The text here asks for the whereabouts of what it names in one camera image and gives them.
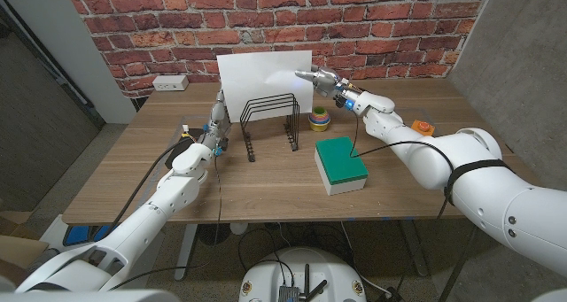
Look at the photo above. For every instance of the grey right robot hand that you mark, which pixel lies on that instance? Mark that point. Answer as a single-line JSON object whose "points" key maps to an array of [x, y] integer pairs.
{"points": [[325, 80]]}

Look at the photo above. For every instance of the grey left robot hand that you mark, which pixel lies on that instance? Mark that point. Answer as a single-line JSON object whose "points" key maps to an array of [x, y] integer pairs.
{"points": [[217, 129]]}

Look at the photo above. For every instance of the white paper file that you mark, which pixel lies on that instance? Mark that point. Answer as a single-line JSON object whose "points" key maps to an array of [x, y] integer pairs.
{"points": [[261, 74]]}

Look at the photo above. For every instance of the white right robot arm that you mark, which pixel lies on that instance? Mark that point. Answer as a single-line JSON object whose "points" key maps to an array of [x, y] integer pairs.
{"points": [[465, 160]]}

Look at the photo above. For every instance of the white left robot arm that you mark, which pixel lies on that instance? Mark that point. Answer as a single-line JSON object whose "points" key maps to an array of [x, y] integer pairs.
{"points": [[146, 213]]}

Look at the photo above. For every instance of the colourful tape roll stack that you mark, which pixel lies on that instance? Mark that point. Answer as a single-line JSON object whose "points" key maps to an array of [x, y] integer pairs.
{"points": [[319, 118]]}

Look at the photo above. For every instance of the white power outlet box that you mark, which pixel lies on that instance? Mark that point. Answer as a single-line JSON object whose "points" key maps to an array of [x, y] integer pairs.
{"points": [[170, 83]]}

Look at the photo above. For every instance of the green-topped white box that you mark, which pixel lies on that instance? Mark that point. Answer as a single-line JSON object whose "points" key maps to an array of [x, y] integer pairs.
{"points": [[340, 160]]}

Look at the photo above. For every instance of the brown cardboard box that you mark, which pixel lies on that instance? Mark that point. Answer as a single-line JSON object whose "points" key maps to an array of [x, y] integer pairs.
{"points": [[17, 249]]}

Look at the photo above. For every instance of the orange emergency stop button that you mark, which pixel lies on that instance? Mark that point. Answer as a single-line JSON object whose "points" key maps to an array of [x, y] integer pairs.
{"points": [[423, 127]]}

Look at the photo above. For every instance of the brick print backdrop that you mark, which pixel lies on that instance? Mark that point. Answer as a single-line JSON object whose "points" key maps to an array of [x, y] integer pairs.
{"points": [[177, 27]]}

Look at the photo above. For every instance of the white table leg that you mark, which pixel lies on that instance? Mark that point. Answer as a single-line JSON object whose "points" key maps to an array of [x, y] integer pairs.
{"points": [[185, 253]]}

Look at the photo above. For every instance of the white robot torso base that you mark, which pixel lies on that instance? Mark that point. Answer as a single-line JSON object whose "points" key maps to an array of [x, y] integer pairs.
{"points": [[266, 275]]}

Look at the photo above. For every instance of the blue floor object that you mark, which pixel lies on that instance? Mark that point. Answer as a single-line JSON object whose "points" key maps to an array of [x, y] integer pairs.
{"points": [[80, 234]]}

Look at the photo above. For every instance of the black antenna device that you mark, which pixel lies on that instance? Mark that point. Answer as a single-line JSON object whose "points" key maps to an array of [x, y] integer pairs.
{"points": [[290, 293]]}

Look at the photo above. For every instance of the grey table leg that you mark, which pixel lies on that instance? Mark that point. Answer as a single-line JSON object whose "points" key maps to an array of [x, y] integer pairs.
{"points": [[414, 249]]}

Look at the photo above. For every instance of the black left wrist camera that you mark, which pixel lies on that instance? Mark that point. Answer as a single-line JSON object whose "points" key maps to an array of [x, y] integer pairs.
{"points": [[223, 144]]}

